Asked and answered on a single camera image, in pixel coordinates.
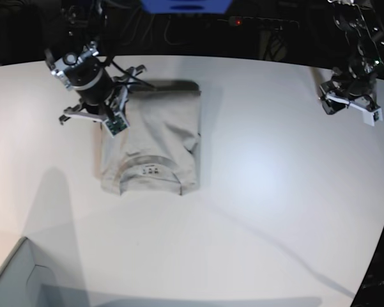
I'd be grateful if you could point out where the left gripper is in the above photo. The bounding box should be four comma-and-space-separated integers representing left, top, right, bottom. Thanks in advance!
319, 77, 379, 115

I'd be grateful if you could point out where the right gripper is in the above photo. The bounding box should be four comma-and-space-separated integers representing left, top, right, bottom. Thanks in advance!
59, 65, 146, 125

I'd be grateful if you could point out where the grey t-shirt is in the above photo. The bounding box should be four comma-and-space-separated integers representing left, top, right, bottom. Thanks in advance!
98, 80, 201, 196

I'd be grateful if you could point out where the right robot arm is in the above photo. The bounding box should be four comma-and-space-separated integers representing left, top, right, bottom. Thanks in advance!
45, 1, 154, 134

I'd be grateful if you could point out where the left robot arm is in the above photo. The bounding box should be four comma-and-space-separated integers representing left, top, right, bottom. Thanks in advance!
319, 1, 384, 126

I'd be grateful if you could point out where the black power strip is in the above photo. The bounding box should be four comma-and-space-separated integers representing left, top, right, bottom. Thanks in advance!
217, 16, 300, 31

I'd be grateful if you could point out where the blue bin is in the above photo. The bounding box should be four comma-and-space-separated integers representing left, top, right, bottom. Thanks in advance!
141, 0, 233, 14

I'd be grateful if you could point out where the white box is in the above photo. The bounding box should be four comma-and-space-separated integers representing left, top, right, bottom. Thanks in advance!
0, 237, 90, 306

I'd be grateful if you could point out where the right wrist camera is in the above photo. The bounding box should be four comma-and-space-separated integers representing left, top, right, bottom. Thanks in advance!
103, 112, 129, 138

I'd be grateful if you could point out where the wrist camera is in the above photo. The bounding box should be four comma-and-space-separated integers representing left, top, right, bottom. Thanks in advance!
103, 112, 129, 138
363, 107, 383, 127

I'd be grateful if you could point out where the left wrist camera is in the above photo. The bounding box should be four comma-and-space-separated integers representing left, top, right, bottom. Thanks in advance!
363, 107, 383, 127

